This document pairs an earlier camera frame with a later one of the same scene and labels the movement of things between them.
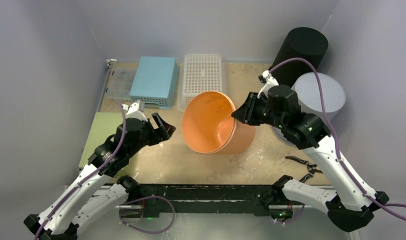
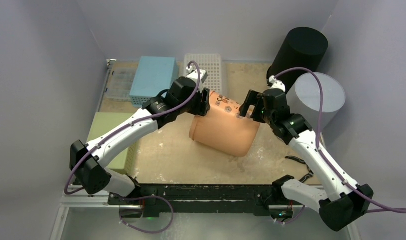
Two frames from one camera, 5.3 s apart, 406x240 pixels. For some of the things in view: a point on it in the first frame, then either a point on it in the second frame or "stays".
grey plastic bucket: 306,89 stays
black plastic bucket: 299,42 stays
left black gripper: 166,129 -> 203,106
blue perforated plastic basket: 156,82 stays
